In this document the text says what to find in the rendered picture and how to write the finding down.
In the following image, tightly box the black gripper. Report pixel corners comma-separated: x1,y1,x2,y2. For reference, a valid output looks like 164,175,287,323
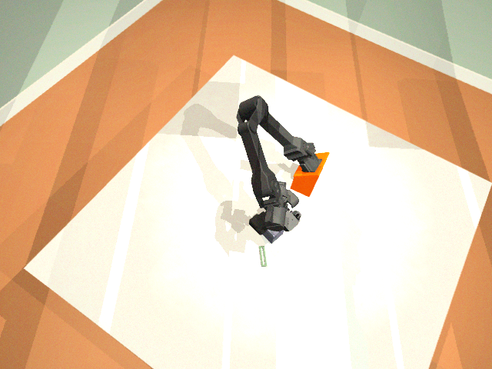
249,189,299,235

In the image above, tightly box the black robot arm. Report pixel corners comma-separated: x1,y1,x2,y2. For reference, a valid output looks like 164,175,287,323
236,95,322,231

